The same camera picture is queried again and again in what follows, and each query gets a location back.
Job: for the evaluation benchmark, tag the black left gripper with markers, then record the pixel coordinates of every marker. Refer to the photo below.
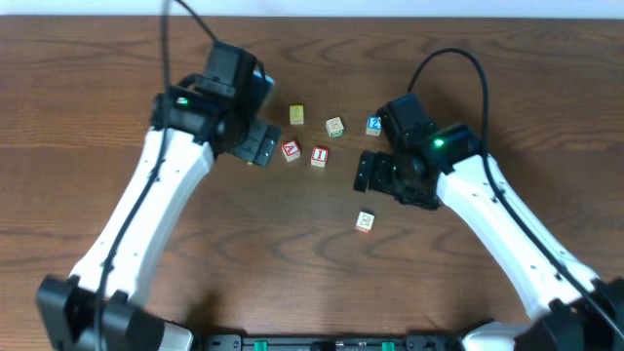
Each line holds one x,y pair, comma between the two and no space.
261,141

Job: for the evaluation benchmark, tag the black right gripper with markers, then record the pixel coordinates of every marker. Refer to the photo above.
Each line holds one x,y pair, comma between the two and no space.
372,172

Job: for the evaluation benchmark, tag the red letter A block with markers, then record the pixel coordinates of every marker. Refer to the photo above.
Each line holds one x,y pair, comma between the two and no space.
291,150

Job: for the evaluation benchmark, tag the blue number 2 block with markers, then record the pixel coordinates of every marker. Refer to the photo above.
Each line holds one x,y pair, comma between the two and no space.
374,126

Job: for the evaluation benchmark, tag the red letter I block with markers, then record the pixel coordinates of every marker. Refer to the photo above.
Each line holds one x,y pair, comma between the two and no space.
319,156

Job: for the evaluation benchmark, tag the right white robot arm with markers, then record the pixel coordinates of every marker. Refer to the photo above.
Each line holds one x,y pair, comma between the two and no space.
569,306

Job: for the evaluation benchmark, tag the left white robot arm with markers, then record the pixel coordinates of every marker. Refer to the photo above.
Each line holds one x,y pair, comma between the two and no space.
100,305

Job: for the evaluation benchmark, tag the yellow top letter block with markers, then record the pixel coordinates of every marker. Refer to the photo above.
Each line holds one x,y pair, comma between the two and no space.
296,114

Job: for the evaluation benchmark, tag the red edged picture block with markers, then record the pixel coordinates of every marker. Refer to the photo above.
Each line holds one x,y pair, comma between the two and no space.
364,222

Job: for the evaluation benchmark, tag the green picture wooden block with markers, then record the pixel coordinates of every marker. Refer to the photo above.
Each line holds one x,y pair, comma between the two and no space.
335,127

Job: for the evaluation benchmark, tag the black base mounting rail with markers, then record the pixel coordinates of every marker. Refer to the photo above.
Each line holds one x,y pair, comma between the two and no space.
410,342

